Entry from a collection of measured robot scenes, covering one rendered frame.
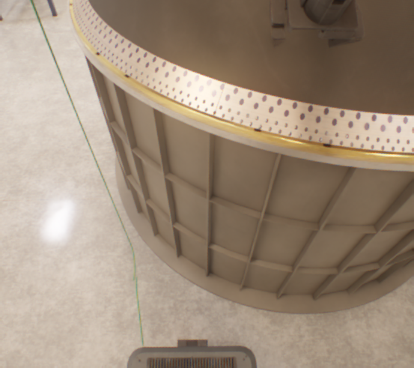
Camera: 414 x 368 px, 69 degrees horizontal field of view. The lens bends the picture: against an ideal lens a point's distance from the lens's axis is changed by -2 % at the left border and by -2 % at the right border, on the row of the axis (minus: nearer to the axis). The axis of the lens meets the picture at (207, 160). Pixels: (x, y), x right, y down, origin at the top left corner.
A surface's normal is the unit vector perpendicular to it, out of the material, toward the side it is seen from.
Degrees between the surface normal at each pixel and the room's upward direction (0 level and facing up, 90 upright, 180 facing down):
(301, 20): 30
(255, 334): 0
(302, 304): 0
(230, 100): 43
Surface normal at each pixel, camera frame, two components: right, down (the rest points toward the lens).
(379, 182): -0.04, 0.77
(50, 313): 0.00, -0.64
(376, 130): -0.07, 0.05
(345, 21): 0.01, -0.17
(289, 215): -0.25, 0.74
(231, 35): -0.40, 0.30
